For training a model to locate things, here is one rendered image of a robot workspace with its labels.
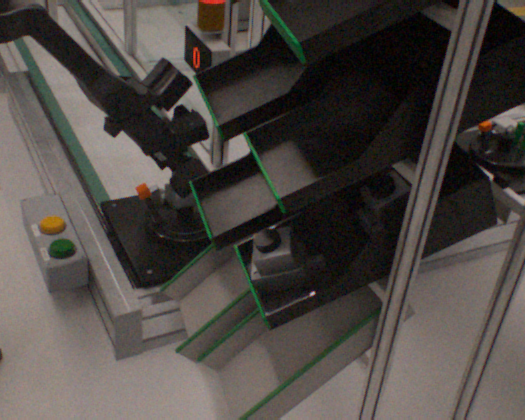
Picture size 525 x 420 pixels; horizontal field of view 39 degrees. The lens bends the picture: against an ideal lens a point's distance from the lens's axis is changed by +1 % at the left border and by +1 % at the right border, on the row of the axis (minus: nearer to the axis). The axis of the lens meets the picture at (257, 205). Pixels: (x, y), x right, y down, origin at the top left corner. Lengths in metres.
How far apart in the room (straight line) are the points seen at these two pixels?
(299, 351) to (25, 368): 0.48
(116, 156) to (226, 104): 0.76
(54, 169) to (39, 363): 0.43
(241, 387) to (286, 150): 0.36
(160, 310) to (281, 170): 0.49
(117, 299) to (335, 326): 0.40
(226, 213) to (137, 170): 0.63
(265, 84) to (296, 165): 0.16
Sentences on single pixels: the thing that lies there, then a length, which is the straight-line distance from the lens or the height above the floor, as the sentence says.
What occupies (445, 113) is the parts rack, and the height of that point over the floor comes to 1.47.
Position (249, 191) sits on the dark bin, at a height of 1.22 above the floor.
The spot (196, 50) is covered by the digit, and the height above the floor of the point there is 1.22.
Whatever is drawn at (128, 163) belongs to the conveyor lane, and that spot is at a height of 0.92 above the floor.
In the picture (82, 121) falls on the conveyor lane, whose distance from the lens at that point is 1.75.
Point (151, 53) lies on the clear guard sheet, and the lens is 1.82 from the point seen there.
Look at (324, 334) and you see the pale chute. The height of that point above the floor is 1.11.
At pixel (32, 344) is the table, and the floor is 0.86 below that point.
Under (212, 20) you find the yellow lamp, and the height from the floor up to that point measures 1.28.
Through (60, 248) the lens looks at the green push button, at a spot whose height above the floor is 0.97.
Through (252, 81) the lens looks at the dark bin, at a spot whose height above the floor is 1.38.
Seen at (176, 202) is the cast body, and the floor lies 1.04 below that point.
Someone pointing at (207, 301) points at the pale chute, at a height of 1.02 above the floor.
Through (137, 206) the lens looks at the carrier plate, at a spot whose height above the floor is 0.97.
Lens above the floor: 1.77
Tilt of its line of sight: 35 degrees down
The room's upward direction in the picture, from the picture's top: 6 degrees clockwise
